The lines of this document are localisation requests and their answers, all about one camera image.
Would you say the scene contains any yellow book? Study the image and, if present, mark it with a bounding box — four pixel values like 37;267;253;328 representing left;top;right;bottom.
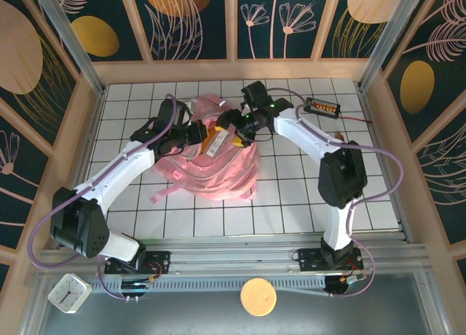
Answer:
202;125;234;160

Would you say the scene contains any pink backpack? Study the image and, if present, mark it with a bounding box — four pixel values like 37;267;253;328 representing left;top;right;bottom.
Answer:
150;92;262;205

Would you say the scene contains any black charger board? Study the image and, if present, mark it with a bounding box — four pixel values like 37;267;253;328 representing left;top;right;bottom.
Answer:
304;96;342;118

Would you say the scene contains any round yellow sponge disc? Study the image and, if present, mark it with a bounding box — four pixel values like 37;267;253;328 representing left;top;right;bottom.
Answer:
239;277;278;318

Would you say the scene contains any black controller module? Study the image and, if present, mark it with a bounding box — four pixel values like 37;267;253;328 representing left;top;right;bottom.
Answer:
119;276;156;296
323;272;365;296

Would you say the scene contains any white square alarm clock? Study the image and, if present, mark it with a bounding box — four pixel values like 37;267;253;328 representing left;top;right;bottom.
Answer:
47;272;92;314

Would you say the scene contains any thin red wire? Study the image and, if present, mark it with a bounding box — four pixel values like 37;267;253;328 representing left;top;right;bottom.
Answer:
340;113;373;125

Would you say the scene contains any aluminium mounting rail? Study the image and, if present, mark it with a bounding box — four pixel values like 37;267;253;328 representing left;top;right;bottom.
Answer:
36;235;429;277

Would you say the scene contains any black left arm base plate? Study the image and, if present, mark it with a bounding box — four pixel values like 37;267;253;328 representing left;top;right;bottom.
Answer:
104;250;171;276

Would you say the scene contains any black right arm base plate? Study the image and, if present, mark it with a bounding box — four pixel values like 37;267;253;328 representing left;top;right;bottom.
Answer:
298;247;364;272

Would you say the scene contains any aluminium frame post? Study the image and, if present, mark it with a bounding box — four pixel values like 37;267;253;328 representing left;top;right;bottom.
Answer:
31;0;107;96
358;0;427;92

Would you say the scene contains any grey slotted cable duct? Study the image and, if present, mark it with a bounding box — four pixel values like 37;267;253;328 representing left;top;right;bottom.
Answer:
89;275;328;296

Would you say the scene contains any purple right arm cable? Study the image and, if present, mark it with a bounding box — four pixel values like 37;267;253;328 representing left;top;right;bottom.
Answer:
267;87;405;299

